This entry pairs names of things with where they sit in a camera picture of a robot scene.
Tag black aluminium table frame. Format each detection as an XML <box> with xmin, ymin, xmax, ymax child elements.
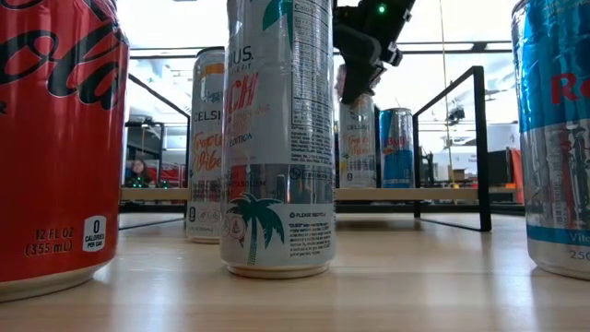
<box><xmin>118</xmin><ymin>202</ymin><xmax>526</xmax><ymax>216</ymax></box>

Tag red Coke can black script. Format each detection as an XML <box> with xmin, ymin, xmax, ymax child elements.
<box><xmin>0</xmin><ymin>0</ymin><xmax>131</xmax><ymax>303</ymax></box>

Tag red cloth panel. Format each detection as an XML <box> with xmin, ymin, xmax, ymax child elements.
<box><xmin>506</xmin><ymin>147</ymin><xmax>525</xmax><ymax>205</ymax></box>

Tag red storage bins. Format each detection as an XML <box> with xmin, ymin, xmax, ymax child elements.
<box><xmin>154</xmin><ymin>163</ymin><xmax>188</xmax><ymax>188</ymax></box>

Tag person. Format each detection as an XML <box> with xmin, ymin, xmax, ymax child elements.
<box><xmin>126</xmin><ymin>159</ymin><xmax>153</xmax><ymax>188</ymax></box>

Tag black ceiling spotlight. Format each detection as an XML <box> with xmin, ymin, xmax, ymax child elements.
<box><xmin>445</xmin><ymin>106</ymin><xmax>466</xmax><ymax>126</ymax></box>

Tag black ceiling light rail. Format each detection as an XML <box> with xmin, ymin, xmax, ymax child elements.
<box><xmin>129</xmin><ymin>40</ymin><xmax>513</xmax><ymax>60</ymax></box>

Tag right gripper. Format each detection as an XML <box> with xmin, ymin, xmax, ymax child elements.
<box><xmin>332</xmin><ymin>0</ymin><xmax>416</xmax><ymax>106</ymax></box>

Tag teal palm Celsius can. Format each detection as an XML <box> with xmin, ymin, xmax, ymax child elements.
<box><xmin>218</xmin><ymin>0</ymin><xmax>337</xmax><ymax>280</ymax></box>

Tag white Celsius can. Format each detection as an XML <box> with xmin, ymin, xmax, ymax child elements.
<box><xmin>338</xmin><ymin>91</ymin><xmax>378</xmax><ymax>189</ymax></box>
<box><xmin>185</xmin><ymin>45</ymin><xmax>228</xmax><ymax>244</ymax></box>

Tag black monitor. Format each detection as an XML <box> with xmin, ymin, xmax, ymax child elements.
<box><xmin>487</xmin><ymin>149</ymin><xmax>508</xmax><ymax>186</ymax></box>

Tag black metal rack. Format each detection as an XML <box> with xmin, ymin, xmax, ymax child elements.
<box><xmin>124</xmin><ymin>120</ymin><xmax>166</xmax><ymax>160</ymax></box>

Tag blue silver Red Bull can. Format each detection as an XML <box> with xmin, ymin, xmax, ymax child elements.
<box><xmin>378</xmin><ymin>107</ymin><xmax>416</xmax><ymax>189</ymax></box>
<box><xmin>510</xmin><ymin>0</ymin><xmax>590</xmax><ymax>281</ymax></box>

